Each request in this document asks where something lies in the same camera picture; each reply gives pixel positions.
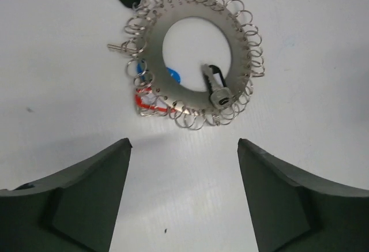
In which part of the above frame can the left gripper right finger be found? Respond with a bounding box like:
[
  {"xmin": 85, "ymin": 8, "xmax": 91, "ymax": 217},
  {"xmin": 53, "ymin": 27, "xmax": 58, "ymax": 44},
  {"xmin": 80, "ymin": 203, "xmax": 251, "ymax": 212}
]
[{"xmin": 238, "ymin": 139, "xmax": 368, "ymax": 251}]

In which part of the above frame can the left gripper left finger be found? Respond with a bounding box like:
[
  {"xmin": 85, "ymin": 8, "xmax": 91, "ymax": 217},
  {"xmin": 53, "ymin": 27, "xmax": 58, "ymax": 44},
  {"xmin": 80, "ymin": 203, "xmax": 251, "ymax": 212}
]
[{"xmin": 1, "ymin": 138, "xmax": 132, "ymax": 251}]

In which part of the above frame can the metal disc with keyrings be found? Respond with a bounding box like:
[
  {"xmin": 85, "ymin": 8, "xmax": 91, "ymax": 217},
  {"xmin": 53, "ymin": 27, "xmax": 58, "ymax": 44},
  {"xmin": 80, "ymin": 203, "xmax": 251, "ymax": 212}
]
[{"xmin": 118, "ymin": 0, "xmax": 265, "ymax": 131}]

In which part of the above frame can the red key tag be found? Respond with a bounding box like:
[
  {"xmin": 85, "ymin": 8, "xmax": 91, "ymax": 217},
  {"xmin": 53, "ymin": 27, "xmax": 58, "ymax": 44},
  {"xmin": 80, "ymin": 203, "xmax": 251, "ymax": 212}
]
[{"xmin": 134, "ymin": 88, "xmax": 168, "ymax": 115}]

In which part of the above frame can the blue key tag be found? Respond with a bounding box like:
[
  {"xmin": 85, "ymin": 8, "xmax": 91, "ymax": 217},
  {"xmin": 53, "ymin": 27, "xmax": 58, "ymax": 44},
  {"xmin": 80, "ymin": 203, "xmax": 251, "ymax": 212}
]
[{"xmin": 136, "ymin": 59, "xmax": 181, "ymax": 84}]

